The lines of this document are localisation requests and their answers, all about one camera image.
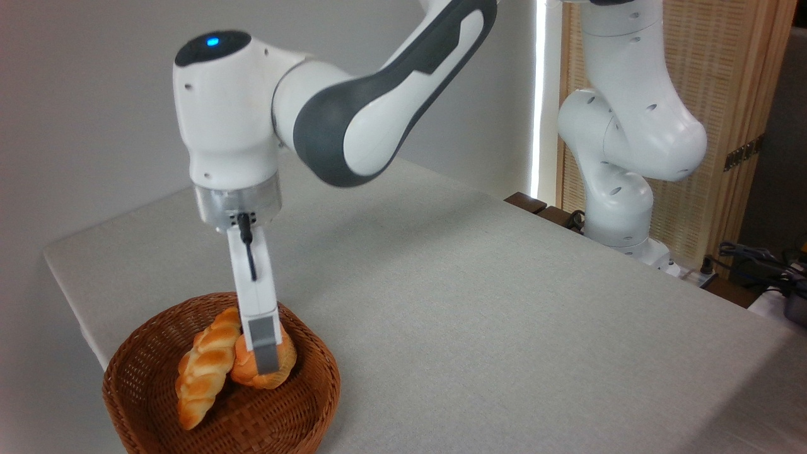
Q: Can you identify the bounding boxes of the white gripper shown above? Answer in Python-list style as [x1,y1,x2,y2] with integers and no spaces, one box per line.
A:
[226,224,283,374]

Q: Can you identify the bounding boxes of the round golden bread roll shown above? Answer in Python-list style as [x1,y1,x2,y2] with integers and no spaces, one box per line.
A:
[230,327,298,390]

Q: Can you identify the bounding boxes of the long braided bread loaf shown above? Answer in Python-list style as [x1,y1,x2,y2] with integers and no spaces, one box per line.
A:
[175,306,242,431]

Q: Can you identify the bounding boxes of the brown woven wicker basket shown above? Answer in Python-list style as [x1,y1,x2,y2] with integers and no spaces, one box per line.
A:
[102,291,342,454]

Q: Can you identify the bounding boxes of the light grey tablecloth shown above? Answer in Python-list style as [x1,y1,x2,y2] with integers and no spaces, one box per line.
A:
[43,151,807,454]

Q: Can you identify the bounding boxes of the dark wooden robot stand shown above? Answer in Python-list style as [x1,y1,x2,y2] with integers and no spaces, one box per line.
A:
[504,192,760,310]

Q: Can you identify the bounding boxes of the white power strip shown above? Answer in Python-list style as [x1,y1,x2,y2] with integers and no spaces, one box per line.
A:
[667,262,720,289]

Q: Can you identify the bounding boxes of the dark metal screen hinge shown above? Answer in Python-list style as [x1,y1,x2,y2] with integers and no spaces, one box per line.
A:
[724,135,765,172]

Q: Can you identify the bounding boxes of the bamboo folding screen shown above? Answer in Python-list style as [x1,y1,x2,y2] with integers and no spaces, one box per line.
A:
[556,0,799,279]

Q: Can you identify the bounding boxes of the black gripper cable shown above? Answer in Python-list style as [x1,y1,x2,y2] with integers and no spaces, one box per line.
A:
[236,212,258,282]

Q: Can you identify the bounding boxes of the dark grey cable bundle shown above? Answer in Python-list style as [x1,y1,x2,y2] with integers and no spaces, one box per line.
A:
[703,241,807,292]

